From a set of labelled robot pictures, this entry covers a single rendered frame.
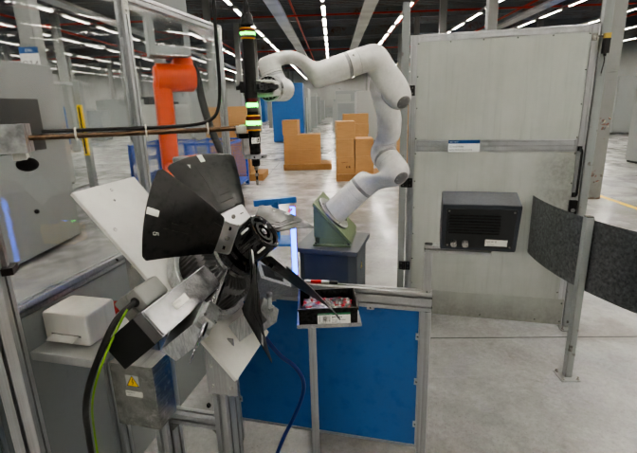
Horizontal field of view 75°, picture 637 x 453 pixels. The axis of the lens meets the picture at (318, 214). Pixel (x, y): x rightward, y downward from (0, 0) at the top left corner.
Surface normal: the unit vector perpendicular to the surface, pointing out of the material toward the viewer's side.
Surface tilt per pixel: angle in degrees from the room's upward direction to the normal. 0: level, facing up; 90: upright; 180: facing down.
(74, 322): 90
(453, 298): 90
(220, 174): 41
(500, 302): 90
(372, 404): 90
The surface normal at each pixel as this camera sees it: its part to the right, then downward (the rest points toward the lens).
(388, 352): -0.23, 0.26
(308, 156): 0.00, 0.25
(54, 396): 0.97, 0.04
